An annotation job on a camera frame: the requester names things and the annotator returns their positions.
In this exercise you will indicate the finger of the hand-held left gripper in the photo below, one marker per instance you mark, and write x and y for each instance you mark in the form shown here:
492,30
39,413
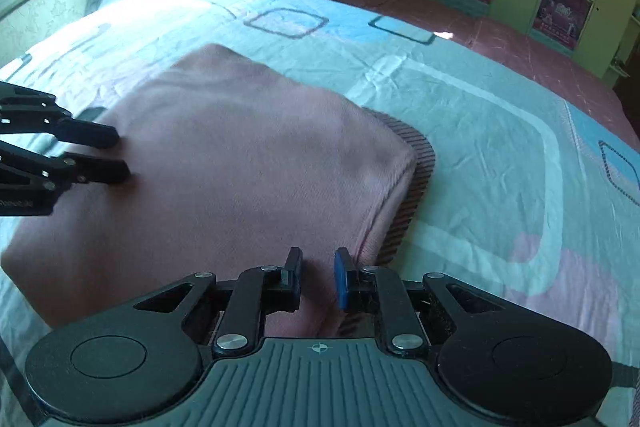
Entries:
100,172
85,132

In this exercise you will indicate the pink sweater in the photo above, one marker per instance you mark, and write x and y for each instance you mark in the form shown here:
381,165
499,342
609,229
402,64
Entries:
250,157

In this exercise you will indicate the light blue patterned bed sheet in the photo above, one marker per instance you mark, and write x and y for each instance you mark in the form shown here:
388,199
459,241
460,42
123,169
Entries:
475,157

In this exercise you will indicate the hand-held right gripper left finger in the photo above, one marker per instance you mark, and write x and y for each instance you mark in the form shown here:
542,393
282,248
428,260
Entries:
292,274

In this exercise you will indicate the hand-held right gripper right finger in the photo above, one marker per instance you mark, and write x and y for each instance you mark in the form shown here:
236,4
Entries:
342,279

